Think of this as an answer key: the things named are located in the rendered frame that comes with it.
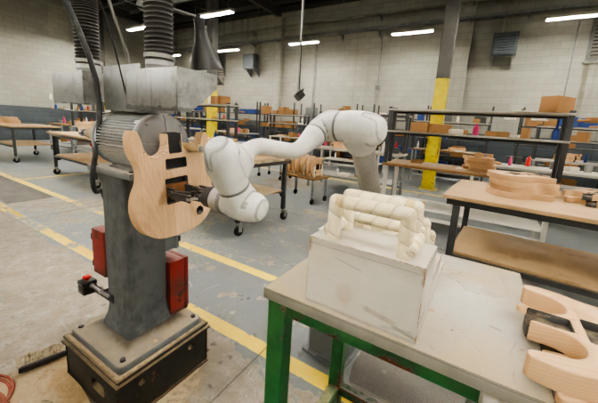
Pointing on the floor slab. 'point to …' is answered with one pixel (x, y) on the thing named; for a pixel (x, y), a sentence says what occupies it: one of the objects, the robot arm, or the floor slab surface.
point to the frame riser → (180, 355)
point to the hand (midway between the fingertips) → (178, 189)
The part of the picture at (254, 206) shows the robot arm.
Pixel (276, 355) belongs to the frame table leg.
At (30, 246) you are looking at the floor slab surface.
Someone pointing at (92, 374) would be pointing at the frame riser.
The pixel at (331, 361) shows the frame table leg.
